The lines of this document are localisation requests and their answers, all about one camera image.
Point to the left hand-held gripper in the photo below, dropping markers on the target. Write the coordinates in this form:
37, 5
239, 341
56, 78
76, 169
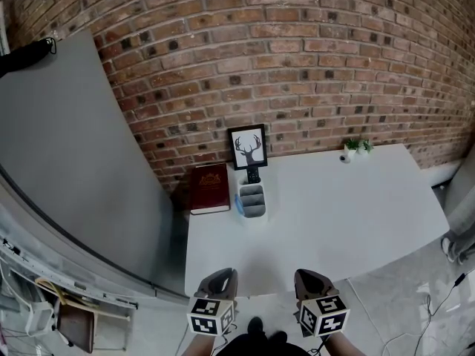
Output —
208, 312

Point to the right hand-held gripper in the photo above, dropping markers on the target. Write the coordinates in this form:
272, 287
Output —
321, 310

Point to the white and grey container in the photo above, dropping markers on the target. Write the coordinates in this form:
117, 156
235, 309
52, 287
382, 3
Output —
253, 198

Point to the person's left forearm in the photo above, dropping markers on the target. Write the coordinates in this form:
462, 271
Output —
198, 345

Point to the person's right forearm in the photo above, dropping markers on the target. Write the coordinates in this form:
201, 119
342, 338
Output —
341, 343

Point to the person's black shoe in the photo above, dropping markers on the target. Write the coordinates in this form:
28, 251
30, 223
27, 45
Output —
280, 336
255, 326

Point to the person's black clothing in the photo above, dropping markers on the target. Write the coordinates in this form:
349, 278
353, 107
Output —
259, 347

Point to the dark red hardcover book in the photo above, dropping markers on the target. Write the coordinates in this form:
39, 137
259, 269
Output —
209, 189

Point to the brown chair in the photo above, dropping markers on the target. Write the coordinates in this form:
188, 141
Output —
76, 325

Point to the black remote control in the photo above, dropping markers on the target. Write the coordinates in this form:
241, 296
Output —
253, 174

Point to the small potted green plant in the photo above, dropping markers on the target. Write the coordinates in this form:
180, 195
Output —
365, 147
350, 147

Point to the black framed deer picture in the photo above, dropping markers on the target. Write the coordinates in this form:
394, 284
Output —
248, 147

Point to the grey partition panel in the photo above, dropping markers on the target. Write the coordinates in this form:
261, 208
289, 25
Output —
74, 154

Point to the black cloth bag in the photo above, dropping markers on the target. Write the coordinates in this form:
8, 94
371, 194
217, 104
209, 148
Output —
22, 56

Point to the aluminium frame rail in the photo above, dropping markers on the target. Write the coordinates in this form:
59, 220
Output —
67, 280

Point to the small white round camera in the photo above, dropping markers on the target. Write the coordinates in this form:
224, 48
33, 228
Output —
345, 159

